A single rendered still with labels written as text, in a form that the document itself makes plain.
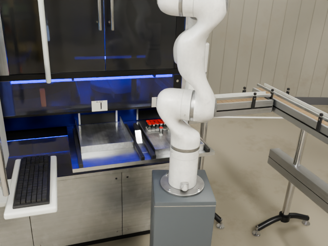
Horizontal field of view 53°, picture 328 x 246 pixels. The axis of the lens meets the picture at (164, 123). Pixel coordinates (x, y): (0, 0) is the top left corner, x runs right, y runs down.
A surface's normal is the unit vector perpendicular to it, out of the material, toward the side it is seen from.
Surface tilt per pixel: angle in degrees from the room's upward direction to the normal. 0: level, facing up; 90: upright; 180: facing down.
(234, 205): 0
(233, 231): 0
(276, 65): 90
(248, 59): 90
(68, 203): 90
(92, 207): 90
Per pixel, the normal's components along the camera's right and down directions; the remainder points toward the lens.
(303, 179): -0.95, 0.08
